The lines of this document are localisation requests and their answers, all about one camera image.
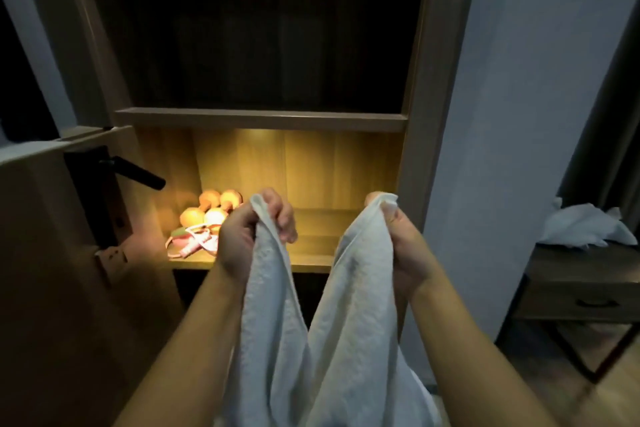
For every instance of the person's right hand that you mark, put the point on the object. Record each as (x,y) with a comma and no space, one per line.
(407,251)

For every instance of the white towel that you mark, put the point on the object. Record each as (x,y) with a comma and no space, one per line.
(330,331)

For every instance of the dark curtain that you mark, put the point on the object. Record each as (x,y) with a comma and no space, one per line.
(607,141)

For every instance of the wooden door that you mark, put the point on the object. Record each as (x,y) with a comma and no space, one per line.
(55,291)

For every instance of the orange dumbbell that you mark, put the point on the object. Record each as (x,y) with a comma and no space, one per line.
(223,206)
(200,209)

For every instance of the wooden wardrobe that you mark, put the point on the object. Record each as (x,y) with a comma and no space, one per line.
(440,91)

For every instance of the dark wooden side table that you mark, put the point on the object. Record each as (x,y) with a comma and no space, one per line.
(585,281)

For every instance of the person's right forearm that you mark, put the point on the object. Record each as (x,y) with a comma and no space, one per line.
(465,356)

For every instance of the person's left thumb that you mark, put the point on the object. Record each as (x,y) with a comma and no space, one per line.
(246,215)

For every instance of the crumpled white cloth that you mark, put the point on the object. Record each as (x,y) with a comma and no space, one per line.
(582,226)

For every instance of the person's left forearm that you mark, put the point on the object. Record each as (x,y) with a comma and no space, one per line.
(185,351)

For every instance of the person's left hand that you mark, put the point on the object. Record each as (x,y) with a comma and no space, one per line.
(235,241)

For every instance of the wooden wardrobe shelf board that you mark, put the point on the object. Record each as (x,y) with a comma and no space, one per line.
(260,120)

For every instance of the person's right thumb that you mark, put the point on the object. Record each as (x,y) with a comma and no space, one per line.
(392,216)

